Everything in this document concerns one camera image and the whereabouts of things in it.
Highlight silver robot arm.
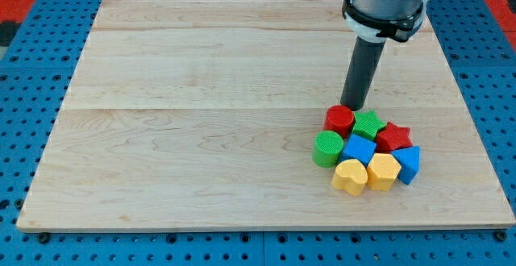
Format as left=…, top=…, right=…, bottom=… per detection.
left=342, top=0, right=429, bottom=44

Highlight blue triangle block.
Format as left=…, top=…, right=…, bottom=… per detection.
left=391, top=146, right=421, bottom=185

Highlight light wooden board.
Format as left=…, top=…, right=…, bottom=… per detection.
left=16, top=0, right=515, bottom=233

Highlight green cylinder block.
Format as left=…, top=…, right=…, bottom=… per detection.
left=312, top=131, right=344, bottom=168

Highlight red cylinder block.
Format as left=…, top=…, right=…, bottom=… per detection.
left=322, top=105, right=355, bottom=139

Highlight blue cube block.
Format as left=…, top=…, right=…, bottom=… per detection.
left=339, top=134, right=377, bottom=166

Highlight yellow heart block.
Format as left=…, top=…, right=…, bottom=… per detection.
left=331, top=159, right=368, bottom=196

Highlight green star block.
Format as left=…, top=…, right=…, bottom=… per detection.
left=352, top=110, right=386, bottom=141

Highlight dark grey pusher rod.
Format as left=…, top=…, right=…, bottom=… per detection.
left=340, top=37, right=385, bottom=111

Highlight yellow hexagon block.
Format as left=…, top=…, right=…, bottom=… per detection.
left=366, top=153, right=402, bottom=191

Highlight red star block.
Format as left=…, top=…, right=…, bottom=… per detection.
left=375, top=122, right=413, bottom=153

